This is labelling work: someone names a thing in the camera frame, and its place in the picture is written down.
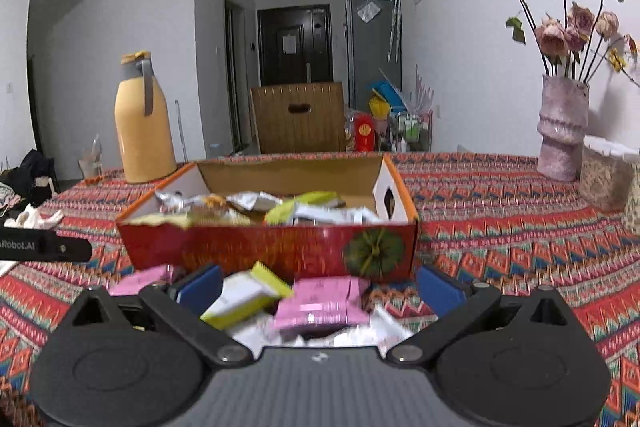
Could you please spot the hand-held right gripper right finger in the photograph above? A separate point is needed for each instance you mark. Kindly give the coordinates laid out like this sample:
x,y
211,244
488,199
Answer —
x,y
440,289

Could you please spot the blue plastic item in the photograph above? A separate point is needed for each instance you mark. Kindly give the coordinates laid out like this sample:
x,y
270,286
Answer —
x,y
387,92

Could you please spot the clear glass cup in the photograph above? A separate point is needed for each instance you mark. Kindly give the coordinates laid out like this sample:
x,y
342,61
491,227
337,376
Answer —
x,y
91,162

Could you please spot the white paper notice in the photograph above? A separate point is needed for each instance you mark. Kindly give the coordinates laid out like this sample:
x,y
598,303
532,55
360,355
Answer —
x,y
290,44

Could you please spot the grey refrigerator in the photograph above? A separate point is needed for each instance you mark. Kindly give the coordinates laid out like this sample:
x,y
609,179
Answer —
x,y
370,57

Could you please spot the red cardboard box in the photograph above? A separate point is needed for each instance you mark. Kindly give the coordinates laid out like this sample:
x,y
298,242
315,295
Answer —
x,y
280,252

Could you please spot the clear plastic bag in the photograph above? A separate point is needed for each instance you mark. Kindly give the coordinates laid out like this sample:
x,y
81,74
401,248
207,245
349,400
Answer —
x,y
369,11

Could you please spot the white cloth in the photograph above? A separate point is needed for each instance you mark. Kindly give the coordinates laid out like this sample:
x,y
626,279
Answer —
x,y
32,219

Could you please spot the speckled white vase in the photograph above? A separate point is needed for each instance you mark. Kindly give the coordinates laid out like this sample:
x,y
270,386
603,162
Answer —
x,y
633,212

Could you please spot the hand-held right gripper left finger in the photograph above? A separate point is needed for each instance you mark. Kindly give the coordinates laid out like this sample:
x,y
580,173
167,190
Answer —
x,y
200,288

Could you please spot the orange thermos bottle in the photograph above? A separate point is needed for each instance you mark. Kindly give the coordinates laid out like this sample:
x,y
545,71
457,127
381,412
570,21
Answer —
x,y
142,132

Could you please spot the yellow dried flowers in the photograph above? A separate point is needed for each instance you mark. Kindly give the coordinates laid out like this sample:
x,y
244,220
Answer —
x,y
616,59

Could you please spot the pile of snack packets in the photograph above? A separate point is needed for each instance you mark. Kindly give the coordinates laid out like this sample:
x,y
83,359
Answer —
x,y
360,332

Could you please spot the green snack packet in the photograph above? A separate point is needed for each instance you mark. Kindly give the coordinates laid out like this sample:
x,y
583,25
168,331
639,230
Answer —
x,y
240,299

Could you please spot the red container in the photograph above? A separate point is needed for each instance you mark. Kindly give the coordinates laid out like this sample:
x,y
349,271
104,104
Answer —
x,y
365,134

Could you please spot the woven storage box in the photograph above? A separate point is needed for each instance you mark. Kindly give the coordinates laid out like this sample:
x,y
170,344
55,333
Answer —
x,y
600,182

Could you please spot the black bag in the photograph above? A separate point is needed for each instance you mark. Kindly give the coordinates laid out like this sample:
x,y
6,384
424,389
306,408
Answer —
x,y
37,172

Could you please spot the pink snack packet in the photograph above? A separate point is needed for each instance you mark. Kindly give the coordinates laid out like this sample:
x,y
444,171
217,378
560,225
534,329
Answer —
x,y
320,302
140,281

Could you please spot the wooden chair back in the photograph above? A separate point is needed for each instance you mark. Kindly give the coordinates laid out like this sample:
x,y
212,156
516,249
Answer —
x,y
280,132

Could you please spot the dried pink roses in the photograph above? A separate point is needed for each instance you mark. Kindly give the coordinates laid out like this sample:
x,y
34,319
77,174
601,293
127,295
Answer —
x,y
552,37

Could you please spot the heap of mixed boxed packets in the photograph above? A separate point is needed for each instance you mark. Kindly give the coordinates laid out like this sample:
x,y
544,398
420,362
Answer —
x,y
320,214

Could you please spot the pink ceramic vase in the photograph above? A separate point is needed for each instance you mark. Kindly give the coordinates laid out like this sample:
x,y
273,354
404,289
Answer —
x,y
562,132

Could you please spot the yellow bag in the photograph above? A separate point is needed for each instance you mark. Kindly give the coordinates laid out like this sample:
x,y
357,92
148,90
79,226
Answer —
x,y
379,106

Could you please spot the dark entrance door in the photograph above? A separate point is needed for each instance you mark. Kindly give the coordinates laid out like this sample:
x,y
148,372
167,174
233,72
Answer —
x,y
312,52

